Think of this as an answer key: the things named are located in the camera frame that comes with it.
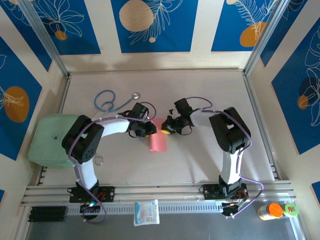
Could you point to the pink cloth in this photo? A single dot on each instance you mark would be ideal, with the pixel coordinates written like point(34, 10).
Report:
point(157, 143)

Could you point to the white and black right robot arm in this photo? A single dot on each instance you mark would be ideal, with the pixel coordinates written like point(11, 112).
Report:
point(231, 170)

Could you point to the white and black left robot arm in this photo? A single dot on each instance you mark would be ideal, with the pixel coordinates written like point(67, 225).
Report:
point(86, 172)

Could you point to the blue stethoscope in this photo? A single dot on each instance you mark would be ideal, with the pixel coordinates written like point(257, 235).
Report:
point(136, 95)

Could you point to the white plastic gauze packet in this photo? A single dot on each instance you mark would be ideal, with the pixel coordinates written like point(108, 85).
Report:
point(146, 212)

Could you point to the light green zip pouch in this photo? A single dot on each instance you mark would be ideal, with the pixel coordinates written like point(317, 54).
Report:
point(45, 140)

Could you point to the black controller board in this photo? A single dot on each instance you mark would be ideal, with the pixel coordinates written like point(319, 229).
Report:
point(230, 210)
point(91, 211)

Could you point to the black ribbed block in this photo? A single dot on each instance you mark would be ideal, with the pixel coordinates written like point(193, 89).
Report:
point(47, 213)

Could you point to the jar with orange lid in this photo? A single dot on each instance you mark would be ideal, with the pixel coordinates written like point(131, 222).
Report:
point(275, 210)

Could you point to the green-capped bottle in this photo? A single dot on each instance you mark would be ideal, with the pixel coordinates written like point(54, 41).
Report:
point(297, 211)

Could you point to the aluminium frame rail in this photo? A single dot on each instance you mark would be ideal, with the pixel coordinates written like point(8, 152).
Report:
point(160, 191)

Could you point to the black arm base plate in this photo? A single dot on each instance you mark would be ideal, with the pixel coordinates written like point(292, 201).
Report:
point(207, 191)
point(107, 193)

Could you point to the aluminium table side rail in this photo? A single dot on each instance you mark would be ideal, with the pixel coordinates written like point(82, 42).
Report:
point(62, 98)
point(252, 95)

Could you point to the blue floral wall panel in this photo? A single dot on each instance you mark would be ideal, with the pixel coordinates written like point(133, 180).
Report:
point(300, 120)
point(317, 191)
point(2, 196)
point(175, 37)
point(290, 22)
point(82, 30)
point(31, 37)
point(15, 75)
point(225, 25)

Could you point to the aluminium frame post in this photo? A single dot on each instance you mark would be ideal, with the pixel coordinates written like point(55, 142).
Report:
point(263, 37)
point(45, 37)

